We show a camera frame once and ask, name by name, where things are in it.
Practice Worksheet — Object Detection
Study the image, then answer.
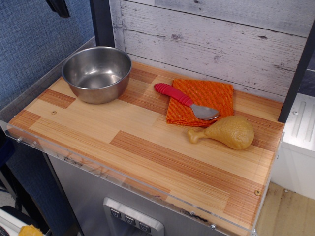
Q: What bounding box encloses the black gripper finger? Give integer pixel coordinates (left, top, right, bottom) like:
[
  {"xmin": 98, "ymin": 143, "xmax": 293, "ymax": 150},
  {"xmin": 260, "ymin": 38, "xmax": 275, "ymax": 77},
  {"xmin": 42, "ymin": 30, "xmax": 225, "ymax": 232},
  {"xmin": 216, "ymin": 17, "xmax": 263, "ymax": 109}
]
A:
[{"xmin": 46, "ymin": 0, "xmax": 70, "ymax": 18}]

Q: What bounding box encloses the toy chicken drumstick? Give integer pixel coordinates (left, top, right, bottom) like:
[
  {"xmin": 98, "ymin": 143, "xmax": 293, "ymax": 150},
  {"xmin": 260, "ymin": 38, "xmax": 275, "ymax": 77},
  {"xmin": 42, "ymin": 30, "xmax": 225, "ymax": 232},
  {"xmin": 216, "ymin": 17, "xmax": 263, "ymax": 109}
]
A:
[{"xmin": 187, "ymin": 116, "xmax": 254, "ymax": 150}]

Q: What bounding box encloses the stainless steel bowl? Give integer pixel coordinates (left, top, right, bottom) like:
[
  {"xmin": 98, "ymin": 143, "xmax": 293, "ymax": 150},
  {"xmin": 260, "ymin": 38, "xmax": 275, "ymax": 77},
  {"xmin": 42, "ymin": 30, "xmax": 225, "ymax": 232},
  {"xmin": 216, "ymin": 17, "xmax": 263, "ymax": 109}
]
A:
[{"xmin": 62, "ymin": 46, "xmax": 132, "ymax": 104}]

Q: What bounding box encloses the orange folded cloth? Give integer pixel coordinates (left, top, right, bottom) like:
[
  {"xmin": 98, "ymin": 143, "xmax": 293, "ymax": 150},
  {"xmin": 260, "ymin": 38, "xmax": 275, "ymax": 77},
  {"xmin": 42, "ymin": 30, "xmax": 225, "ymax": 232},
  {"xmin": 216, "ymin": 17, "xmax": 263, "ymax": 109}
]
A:
[{"xmin": 166, "ymin": 79, "xmax": 234, "ymax": 127}]

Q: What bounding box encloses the stainless steel cabinet front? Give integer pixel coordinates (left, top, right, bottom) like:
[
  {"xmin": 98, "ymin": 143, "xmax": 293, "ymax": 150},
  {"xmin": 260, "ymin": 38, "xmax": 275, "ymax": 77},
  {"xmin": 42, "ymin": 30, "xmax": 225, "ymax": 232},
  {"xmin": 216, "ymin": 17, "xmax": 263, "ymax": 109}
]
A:
[{"xmin": 47, "ymin": 155, "xmax": 223, "ymax": 236}]

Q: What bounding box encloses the silver button control panel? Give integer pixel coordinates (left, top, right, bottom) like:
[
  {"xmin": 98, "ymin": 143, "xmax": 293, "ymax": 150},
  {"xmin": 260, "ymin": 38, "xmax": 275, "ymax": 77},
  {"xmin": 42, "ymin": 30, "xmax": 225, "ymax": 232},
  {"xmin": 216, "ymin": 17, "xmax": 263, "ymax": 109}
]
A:
[{"xmin": 103, "ymin": 197, "xmax": 164, "ymax": 236}]

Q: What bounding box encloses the yellow object bottom left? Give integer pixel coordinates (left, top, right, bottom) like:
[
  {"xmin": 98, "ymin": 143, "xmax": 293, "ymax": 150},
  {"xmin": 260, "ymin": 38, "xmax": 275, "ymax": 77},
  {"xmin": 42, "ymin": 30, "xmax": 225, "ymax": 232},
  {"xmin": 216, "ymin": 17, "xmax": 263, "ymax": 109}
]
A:
[{"xmin": 18, "ymin": 225, "xmax": 45, "ymax": 236}]

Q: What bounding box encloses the white metal side unit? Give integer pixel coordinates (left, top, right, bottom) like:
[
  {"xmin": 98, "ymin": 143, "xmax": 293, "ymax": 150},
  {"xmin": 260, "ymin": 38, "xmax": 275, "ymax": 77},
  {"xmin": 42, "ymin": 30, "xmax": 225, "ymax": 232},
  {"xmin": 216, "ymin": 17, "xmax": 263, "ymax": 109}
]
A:
[{"xmin": 271, "ymin": 93, "xmax": 315, "ymax": 199}]

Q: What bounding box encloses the black left vertical post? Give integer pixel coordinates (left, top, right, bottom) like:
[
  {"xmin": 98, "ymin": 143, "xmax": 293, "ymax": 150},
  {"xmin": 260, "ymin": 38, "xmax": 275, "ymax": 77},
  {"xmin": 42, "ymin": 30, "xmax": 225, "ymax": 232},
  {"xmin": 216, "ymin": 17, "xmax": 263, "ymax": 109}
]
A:
[{"xmin": 90, "ymin": 0, "xmax": 115, "ymax": 48}]

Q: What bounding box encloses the black vertical post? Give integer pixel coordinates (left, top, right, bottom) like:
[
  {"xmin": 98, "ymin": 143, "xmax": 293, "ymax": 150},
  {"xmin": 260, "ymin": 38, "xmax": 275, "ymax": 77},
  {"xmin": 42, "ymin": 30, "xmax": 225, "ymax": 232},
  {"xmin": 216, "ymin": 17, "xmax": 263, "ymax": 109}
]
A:
[
  {"xmin": 90, "ymin": 0, "xmax": 115, "ymax": 48},
  {"xmin": 278, "ymin": 21, "xmax": 315, "ymax": 123}
]

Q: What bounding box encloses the red handled metal spoon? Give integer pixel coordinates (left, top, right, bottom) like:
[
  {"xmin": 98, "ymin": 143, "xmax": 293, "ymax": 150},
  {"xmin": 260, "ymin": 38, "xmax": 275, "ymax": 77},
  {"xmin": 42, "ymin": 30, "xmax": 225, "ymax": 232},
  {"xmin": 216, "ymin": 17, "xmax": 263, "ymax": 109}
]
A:
[{"xmin": 154, "ymin": 83, "xmax": 220, "ymax": 120}]

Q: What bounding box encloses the black right vertical post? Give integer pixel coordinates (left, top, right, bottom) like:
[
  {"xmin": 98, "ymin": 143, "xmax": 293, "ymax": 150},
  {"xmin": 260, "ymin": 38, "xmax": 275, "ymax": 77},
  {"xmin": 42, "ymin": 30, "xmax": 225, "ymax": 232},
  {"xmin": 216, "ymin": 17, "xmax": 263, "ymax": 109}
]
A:
[{"xmin": 278, "ymin": 21, "xmax": 315, "ymax": 123}]

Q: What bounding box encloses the clear acrylic guard rail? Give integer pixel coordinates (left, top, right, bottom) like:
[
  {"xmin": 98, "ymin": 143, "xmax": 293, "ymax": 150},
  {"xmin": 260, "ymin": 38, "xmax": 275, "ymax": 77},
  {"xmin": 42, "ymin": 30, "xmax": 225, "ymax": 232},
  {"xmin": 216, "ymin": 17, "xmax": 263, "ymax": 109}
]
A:
[{"xmin": 0, "ymin": 36, "xmax": 284, "ymax": 234}]

